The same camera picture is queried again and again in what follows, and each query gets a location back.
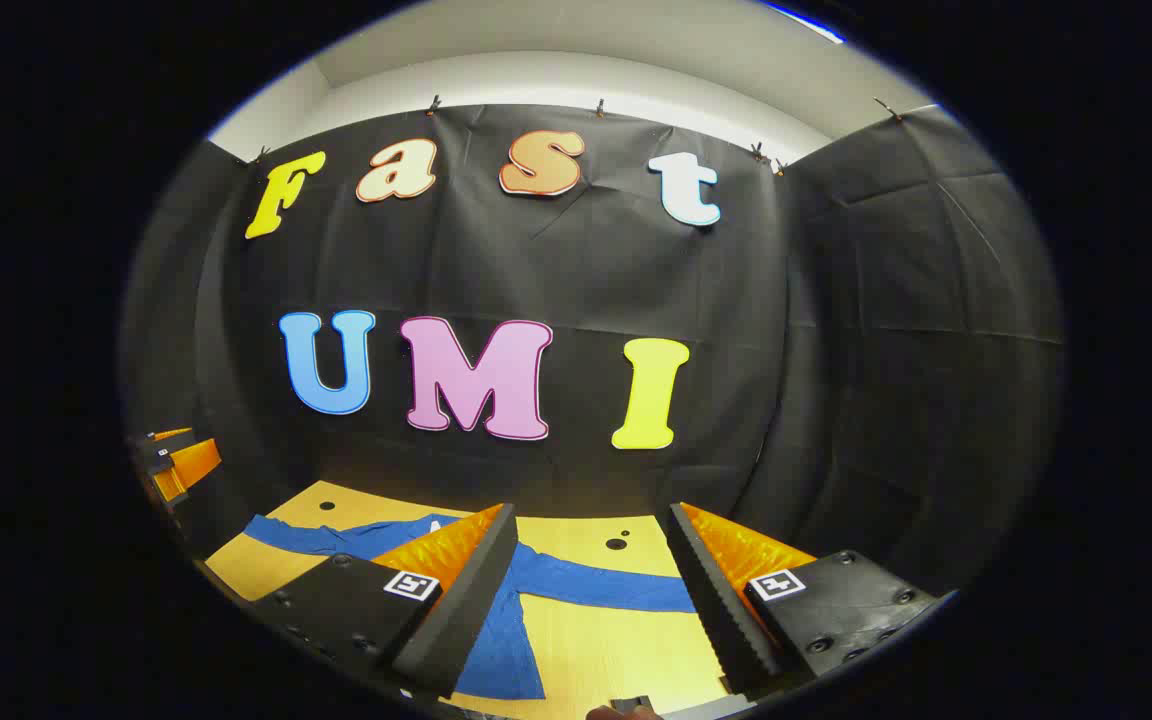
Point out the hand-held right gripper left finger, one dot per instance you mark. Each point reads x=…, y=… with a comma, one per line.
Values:
x=476, y=600

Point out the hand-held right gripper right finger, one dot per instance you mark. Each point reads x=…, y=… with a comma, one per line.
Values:
x=716, y=600

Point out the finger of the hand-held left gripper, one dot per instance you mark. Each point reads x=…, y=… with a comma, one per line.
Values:
x=196, y=462

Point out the blue button shirt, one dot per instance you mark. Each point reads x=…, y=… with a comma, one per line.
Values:
x=586, y=585

